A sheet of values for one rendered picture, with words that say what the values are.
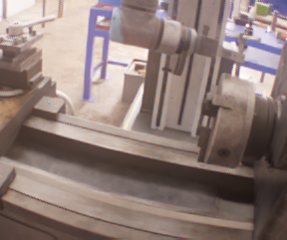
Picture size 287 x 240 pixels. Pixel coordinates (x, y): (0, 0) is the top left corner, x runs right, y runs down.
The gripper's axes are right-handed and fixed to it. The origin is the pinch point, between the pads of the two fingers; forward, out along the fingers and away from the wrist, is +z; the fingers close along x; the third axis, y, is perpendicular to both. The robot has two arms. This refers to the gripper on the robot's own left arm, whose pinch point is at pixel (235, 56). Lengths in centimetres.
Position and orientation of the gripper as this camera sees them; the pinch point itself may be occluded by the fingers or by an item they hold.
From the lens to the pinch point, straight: 93.1
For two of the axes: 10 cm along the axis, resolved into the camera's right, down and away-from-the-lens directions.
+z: 9.6, 1.8, 2.0
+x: -1.5, -2.5, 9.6
